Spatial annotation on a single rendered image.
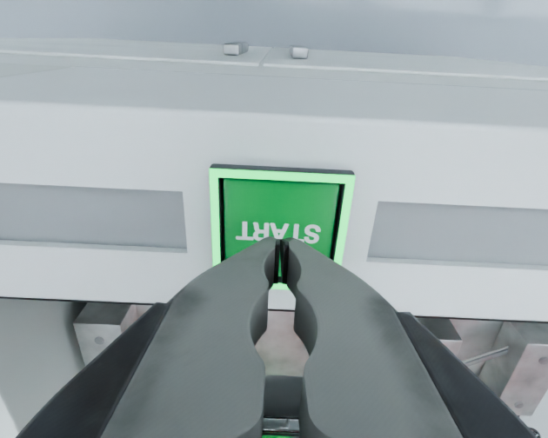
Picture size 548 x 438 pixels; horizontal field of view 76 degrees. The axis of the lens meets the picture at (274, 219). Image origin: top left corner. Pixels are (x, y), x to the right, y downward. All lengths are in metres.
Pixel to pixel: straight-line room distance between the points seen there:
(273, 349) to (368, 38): 0.94
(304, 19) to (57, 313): 0.96
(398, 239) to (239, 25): 0.98
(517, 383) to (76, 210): 0.32
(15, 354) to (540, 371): 0.36
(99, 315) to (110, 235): 0.13
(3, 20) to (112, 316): 1.13
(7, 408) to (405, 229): 0.24
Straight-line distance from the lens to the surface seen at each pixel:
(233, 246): 0.15
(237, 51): 0.48
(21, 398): 0.29
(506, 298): 0.20
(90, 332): 0.29
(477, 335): 0.34
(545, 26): 1.31
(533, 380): 0.35
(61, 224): 0.18
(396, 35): 1.14
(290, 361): 0.33
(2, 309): 0.25
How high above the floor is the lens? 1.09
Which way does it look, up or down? 63 degrees down
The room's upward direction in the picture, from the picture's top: 178 degrees counter-clockwise
